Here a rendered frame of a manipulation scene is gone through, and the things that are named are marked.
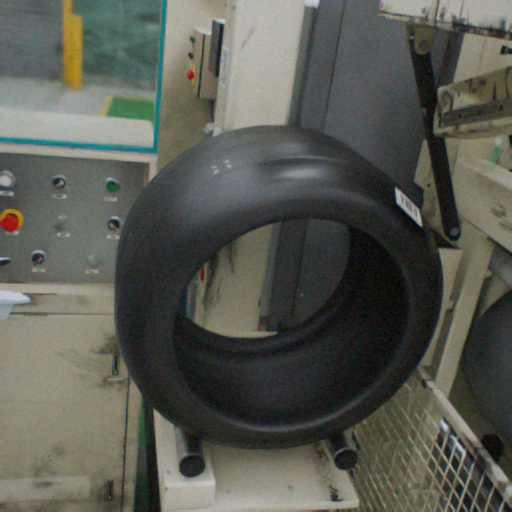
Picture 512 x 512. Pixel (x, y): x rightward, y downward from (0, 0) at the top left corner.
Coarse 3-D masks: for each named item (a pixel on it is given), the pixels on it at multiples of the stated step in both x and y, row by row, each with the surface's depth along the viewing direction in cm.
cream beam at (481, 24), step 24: (384, 0) 112; (408, 0) 103; (432, 0) 95; (456, 0) 88; (480, 0) 82; (504, 0) 77; (432, 24) 95; (456, 24) 88; (480, 24) 82; (504, 24) 77
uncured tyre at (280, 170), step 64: (256, 128) 105; (192, 192) 90; (256, 192) 88; (320, 192) 90; (384, 192) 94; (128, 256) 95; (192, 256) 90; (384, 256) 125; (128, 320) 95; (320, 320) 131; (384, 320) 124; (192, 384) 121; (256, 384) 129; (320, 384) 126; (384, 384) 107; (256, 448) 108
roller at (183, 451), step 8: (176, 432) 112; (184, 432) 111; (176, 440) 111; (184, 440) 109; (192, 440) 109; (200, 440) 110; (176, 448) 110; (184, 448) 107; (192, 448) 107; (200, 448) 108; (184, 456) 106; (192, 456) 105; (200, 456) 106; (184, 464) 105; (192, 464) 105; (200, 464) 106; (184, 472) 106; (192, 472) 106; (200, 472) 106
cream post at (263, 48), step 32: (256, 0) 112; (288, 0) 113; (224, 32) 123; (256, 32) 114; (288, 32) 115; (256, 64) 116; (288, 64) 118; (224, 96) 120; (256, 96) 119; (288, 96) 120; (224, 128) 121; (224, 256) 132; (256, 256) 133; (224, 288) 135; (256, 288) 136; (224, 320) 138; (256, 320) 140
